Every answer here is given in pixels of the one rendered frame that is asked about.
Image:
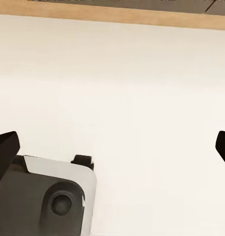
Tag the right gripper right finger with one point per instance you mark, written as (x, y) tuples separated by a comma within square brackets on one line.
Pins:
[(220, 144)]

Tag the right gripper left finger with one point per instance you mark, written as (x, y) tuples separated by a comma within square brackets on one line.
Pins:
[(9, 147)]

